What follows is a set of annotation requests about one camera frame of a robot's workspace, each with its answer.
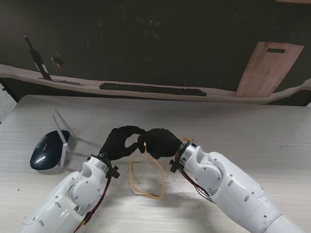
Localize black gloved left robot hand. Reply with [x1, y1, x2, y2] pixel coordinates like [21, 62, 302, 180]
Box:
[99, 125, 146, 162]

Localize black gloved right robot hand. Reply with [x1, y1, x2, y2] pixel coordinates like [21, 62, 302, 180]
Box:
[137, 128, 187, 160]

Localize yellow Ethernet cable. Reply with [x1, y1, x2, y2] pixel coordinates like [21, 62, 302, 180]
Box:
[128, 136, 195, 200]

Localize dark router with white antennas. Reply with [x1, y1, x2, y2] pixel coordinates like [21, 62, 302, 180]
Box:
[29, 108, 78, 170]

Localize flat grey metal strip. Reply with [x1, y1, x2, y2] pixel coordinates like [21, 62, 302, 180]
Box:
[37, 76, 87, 87]

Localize small dark red object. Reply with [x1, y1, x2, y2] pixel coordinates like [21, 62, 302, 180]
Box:
[50, 57, 66, 69]

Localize black stick tool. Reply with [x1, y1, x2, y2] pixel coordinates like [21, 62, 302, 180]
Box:
[23, 35, 53, 81]

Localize light wooden board with slot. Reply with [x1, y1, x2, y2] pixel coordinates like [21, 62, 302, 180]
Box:
[235, 41, 305, 98]

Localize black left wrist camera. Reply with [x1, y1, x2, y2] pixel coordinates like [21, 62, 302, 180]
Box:
[106, 166, 121, 179]

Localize left arm red black wires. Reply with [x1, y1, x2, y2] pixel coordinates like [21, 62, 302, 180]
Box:
[72, 169, 112, 228]

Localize arm red black wires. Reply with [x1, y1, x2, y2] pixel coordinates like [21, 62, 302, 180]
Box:
[178, 167, 213, 202]
[72, 169, 112, 228]

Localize right arm red black wires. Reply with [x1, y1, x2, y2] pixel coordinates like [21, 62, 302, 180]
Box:
[178, 167, 213, 202]

